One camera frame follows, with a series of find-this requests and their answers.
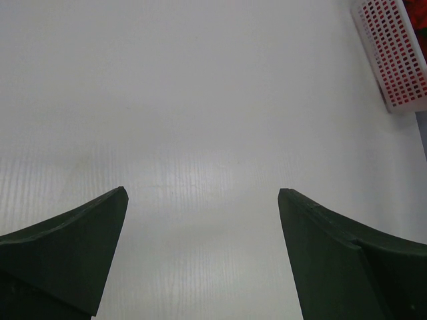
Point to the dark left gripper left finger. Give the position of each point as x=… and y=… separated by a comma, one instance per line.
x=58, y=268

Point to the red t shirt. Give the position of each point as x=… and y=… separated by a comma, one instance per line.
x=416, y=10

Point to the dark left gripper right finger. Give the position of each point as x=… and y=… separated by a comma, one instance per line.
x=344, y=269

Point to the white perforated plastic basket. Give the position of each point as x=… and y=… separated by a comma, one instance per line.
x=394, y=53

